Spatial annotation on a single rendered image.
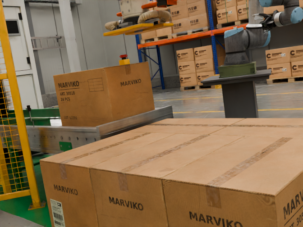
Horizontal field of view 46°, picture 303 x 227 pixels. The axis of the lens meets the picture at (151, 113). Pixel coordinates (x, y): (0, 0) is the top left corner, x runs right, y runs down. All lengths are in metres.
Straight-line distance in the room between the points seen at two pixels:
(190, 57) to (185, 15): 1.19
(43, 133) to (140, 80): 0.80
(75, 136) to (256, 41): 1.52
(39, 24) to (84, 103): 10.52
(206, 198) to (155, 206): 0.23
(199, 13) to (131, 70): 8.00
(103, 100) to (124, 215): 1.04
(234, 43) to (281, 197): 1.90
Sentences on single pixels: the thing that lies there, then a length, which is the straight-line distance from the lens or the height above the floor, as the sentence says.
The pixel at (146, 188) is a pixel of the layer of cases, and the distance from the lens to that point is 1.29.
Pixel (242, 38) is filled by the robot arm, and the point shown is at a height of 1.02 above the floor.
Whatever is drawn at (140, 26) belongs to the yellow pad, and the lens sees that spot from 2.07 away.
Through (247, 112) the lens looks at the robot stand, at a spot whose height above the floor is 0.47.
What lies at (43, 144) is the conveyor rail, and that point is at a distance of 2.71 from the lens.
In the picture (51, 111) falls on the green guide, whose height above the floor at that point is 0.61.
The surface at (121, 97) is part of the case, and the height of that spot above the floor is 0.74.
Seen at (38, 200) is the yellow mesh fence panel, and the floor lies 0.05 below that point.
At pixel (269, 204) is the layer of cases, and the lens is 1.03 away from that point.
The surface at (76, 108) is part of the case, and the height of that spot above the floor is 0.69.
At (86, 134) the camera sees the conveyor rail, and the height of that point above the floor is 0.56.
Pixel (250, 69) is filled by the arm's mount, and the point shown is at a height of 0.79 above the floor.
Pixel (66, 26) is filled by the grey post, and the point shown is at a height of 1.65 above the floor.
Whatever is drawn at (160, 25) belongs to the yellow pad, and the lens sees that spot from 2.23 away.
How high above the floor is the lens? 0.93
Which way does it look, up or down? 8 degrees down
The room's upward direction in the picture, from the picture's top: 8 degrees counter-clockwise
